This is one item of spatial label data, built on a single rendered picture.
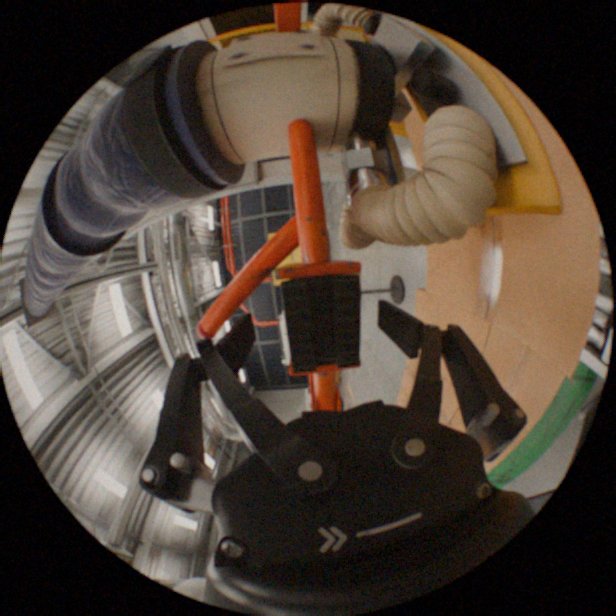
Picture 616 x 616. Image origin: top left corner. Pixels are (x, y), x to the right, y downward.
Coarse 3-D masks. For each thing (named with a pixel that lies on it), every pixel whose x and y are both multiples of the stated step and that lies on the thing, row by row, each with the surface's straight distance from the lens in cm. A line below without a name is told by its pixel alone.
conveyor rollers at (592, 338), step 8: (600, 224) 73; (600, 232) 73; (600, 264) 71; (608, 264) 72; (600, 272) 72; (608, 272) 72; (600, 296) 72; (608, 296) 73; (600, 304) 71; (608, 304) 72; (608, 312) 72; (592, 328) 72; (592, 336) 72; (600, 336) 73; (592, 344) 74; (600, 344) 73
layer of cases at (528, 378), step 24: (432, 312) 110; (456, 312) 96; (480, 336) 88; (504, 336) 81; (408, 360) 140; (504, 360) 83; (528, 360) 78; (408, 384) 146; (504, 384) 86; (528, 384) 81; (552, 384) 78; (456, 408) 108; (528, 408) 84; (504, 456) 97
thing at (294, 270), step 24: (288, 264) 17; (312, 264) 12; (336, 264) 12; (360, 264) 12; (288, 288) 11; (312, 288) 12; (336, 288) 11; (360, 288) 12; (288, 312) 11; (312, 312) 12; (336, 312) 12; (360, 312) 12; (288, 336) 12; (312, 336) 12; (336, 336) 12; (360, 336) 13; (312, 360) 13; (336, 360) 13; (360, 360) 15
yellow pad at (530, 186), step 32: (448, 64) 20; (480, 64) 19; (416, 96) 22; (448, 96) 17; (480, 96) 16; (512, 96) 16; (512, 128) 14; (512, 160) 14; (544, 160) 14; (512, 192) 14; (544, 192) 13
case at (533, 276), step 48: (576, 192) 33; (480, 240) 37; (528, 240) 33; (576, 240) 31; (432, 288) 47; (480, 288) 37; (528, 288) 32; (576, 288) 31; (528, 336) 33; (576, 336) 32
